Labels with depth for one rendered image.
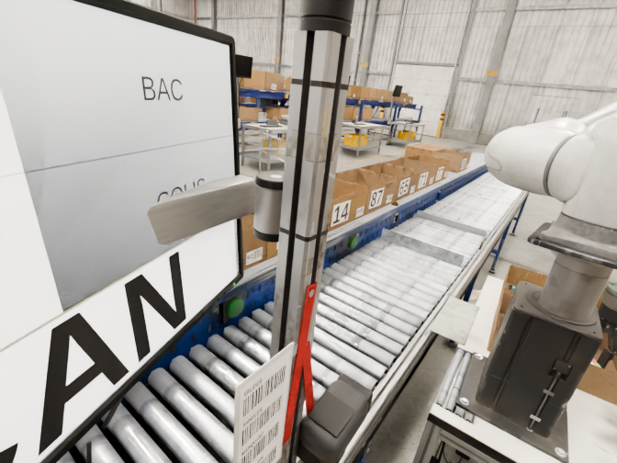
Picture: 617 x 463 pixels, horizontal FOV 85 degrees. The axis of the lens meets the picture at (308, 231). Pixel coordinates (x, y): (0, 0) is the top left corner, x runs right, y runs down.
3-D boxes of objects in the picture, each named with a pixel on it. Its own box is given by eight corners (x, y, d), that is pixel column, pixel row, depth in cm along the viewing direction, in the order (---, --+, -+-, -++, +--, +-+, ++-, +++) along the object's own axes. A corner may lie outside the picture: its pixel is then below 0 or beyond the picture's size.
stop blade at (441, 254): (459, 271, 175) (464, 255, 172) (379, 242, 200) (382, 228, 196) (459, 270, 176) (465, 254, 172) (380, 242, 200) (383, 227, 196)
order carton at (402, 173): (393, 203, 219) (398, 177, 213) (353, 191, 235) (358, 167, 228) (415, 193, 249) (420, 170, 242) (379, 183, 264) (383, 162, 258)
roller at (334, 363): (374, 402, 97) (376, 390, 95) (247, 321, 124) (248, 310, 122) (381, 392, 100) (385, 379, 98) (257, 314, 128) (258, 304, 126)
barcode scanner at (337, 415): (370, 427, 57) (377, 388, 52) (330, 492, 48) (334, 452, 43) (337, 404, 60) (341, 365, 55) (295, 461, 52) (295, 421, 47)
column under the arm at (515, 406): (565, 395, 100) (616, 303, 87) (567, 466, 80) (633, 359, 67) (473, 353, 113) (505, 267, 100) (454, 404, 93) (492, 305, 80)
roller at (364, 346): (392, 377, 106) (396, 365, 104) (272, 306, 134) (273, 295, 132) (398, 367, 110) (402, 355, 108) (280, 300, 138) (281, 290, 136)
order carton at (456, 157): (457, 173, 338) (463, 156, 332) (429, 167, 354) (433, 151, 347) (467, 169, 368) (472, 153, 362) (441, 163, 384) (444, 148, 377)
